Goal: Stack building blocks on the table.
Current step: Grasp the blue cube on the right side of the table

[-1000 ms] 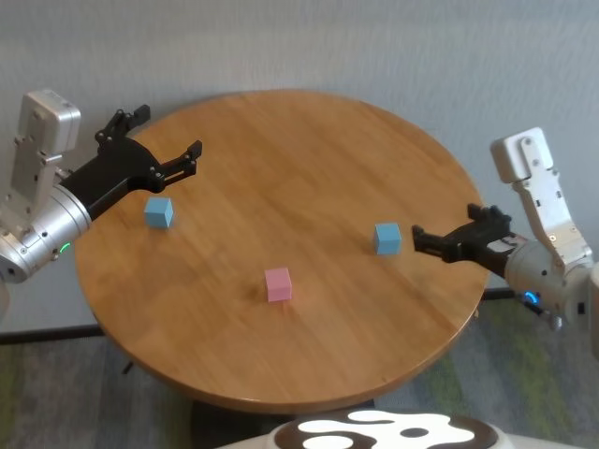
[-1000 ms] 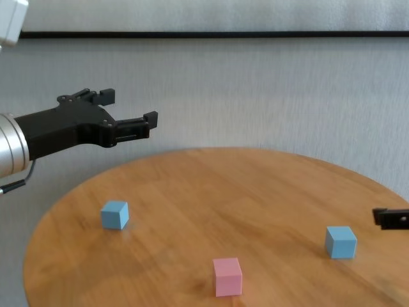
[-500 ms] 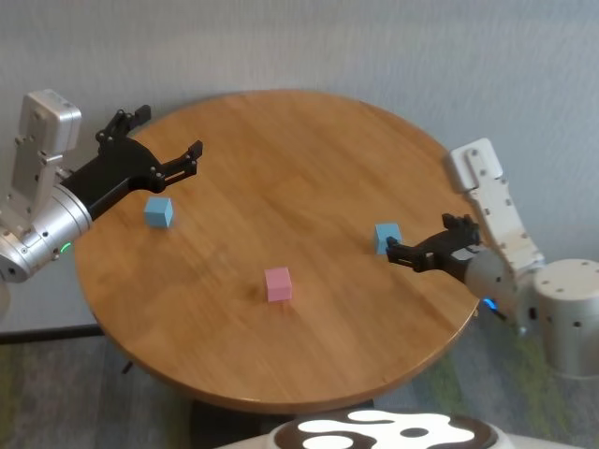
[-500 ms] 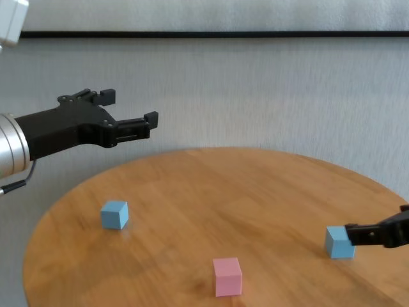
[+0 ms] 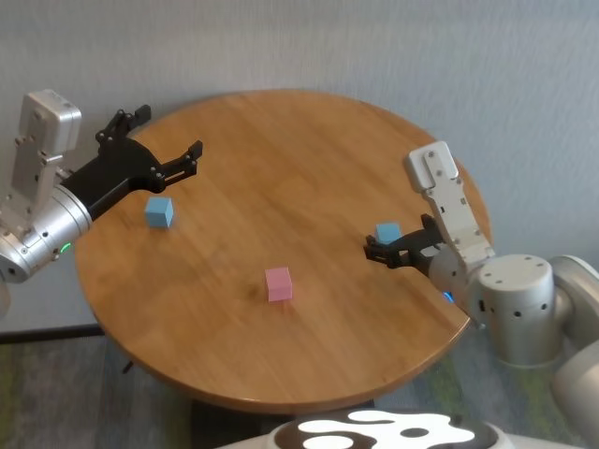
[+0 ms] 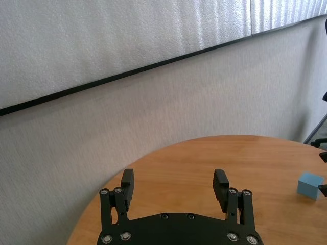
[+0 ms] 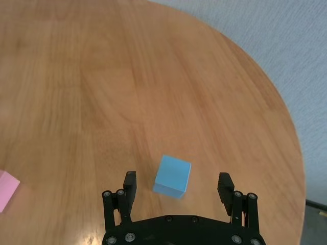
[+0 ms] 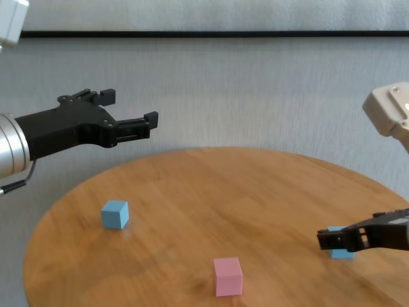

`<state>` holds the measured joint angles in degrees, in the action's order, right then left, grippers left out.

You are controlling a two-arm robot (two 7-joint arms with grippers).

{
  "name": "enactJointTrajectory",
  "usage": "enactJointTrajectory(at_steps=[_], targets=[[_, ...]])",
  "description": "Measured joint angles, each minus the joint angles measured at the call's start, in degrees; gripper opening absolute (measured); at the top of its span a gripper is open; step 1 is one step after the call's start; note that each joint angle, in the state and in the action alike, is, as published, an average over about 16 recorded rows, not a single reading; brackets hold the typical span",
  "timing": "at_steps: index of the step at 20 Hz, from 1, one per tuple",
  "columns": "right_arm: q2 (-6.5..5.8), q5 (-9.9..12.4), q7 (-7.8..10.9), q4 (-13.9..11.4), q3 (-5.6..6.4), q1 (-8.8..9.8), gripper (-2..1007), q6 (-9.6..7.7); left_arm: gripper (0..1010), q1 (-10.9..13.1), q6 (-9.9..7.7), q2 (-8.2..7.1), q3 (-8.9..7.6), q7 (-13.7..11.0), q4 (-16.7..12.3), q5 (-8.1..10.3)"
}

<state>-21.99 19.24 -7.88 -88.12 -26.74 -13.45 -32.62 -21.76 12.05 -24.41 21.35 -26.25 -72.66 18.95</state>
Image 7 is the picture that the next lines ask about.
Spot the pink cube building block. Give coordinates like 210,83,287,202
0,170,21,214

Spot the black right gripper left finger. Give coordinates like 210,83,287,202
101,170,138,233

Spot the black wall baseboard strip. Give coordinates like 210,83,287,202
305,198,327,212

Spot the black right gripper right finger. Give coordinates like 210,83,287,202
216,172,262,234

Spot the blue cube building block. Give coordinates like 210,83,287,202
152,154,192,199

